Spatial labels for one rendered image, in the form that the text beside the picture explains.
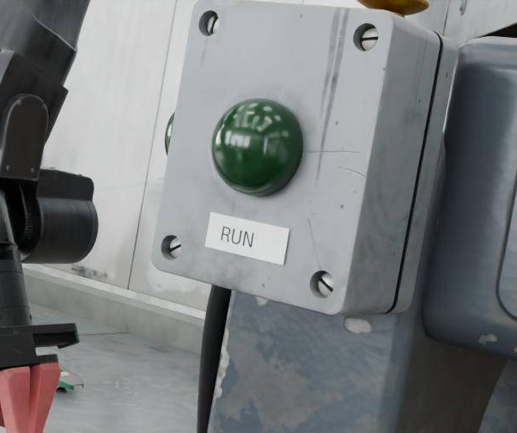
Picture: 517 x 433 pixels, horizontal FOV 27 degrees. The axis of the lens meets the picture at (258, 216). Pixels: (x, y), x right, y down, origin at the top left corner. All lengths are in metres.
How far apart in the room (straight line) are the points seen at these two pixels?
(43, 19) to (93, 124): 6.88
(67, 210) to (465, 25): 0.32
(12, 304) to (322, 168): 0.42
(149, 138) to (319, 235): 6.94
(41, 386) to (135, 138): 6.64
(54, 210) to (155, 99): 6.50
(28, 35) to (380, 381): 0.42
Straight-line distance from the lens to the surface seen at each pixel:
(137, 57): 7.41
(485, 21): 0.59
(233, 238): 0.33
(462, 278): 0.35
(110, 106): 7.51
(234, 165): 0.32
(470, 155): 0.35
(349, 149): 0.31
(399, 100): 0.32
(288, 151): 0.32
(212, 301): 0.42
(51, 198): 0.77
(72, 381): 5.40
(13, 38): 0.72
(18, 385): 0.70
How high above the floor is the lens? 1.28
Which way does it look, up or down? 3 degrees down
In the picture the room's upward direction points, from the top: 10 degrees clockwise
